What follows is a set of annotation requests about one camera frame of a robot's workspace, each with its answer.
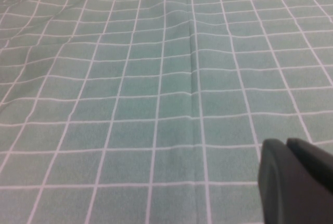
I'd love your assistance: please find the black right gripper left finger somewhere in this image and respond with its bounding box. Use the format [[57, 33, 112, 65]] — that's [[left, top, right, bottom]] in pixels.
[[257, 138, 333, 224]]

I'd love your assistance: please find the green white-checked tablecloth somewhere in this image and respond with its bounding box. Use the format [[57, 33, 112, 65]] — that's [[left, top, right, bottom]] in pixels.
[[0, 0, 333, 224]]

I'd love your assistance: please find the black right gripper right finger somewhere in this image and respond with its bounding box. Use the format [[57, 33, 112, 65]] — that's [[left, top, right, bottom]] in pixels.
[[286, 137, 333, 177]]

